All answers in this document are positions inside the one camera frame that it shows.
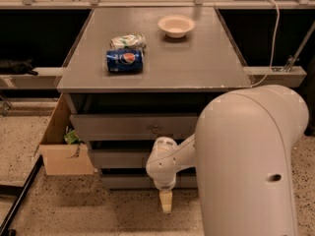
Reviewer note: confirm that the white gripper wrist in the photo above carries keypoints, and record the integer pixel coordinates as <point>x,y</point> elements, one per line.
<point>164,184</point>

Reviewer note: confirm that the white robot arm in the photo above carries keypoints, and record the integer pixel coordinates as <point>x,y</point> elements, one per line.
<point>241,151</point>

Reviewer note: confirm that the grey bottom drawer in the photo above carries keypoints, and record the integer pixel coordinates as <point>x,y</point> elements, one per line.
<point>144,182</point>

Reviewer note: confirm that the grey drawer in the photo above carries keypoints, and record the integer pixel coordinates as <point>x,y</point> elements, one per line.
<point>118,159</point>
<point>144,182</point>
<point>128,127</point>

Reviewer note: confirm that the grey middle drawer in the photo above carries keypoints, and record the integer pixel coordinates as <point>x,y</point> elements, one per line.
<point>118,159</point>

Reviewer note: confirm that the grey top drawer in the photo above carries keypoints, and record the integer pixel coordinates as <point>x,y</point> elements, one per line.
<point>128,127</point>

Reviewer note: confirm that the grey drawer cabinet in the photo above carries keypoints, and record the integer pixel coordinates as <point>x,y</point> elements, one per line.
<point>188,61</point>

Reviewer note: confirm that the brown cardboard box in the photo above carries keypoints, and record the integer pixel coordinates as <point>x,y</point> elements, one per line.
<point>60,158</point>

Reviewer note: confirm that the green packet in box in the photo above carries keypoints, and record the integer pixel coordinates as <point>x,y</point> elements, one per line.
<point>72,138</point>

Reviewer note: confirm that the black metal floor bar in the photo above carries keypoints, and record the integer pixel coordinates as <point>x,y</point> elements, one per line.
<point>18,193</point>

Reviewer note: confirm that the blue pepsi can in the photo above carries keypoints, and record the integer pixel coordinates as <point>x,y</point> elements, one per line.
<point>124,60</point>

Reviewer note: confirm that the crushed green white can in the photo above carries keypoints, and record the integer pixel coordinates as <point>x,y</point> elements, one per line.
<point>129,41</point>

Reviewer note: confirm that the white paper bowl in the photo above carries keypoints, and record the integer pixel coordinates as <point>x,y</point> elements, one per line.
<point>176,26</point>

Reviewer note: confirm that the black object on rail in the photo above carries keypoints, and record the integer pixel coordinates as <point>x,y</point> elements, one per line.
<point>17,67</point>

